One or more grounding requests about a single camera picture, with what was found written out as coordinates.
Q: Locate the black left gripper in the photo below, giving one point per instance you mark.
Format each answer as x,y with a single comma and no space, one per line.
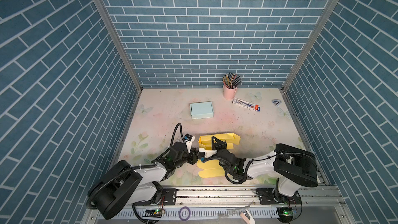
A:
194,158

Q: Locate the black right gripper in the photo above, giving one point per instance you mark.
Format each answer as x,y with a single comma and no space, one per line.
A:
218,145

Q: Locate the light blue paper box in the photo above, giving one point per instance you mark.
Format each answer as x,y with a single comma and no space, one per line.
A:
201,110

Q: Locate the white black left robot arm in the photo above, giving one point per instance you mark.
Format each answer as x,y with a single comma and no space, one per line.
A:
126,184

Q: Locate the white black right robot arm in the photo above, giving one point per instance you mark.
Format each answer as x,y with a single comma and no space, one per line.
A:
295,168

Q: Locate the white blue pencil box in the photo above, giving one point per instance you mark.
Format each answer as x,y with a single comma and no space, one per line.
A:
246,104

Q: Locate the pink metal pencil bucket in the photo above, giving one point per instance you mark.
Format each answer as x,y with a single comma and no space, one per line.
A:
228,93

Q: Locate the left green circuit board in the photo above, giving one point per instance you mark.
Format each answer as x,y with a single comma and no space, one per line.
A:
153,213

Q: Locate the green circuit board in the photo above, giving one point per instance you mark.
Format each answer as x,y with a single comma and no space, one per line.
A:
153,213
286,214

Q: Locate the bundle of coloured pencils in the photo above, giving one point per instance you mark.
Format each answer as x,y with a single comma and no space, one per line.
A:
231,80

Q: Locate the white pink clip tool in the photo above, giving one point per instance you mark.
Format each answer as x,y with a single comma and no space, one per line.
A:
244,213

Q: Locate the right green circuit board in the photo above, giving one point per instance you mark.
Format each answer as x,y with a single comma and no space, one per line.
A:
286,214

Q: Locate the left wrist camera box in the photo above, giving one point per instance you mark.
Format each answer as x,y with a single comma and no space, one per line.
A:
188,140

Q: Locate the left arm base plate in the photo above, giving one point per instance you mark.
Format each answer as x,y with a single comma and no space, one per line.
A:
167,197

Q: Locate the aluminium front rail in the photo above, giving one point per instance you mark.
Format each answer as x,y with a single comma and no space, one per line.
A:
209,205

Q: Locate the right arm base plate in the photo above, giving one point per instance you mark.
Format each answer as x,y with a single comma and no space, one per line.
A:
267,197

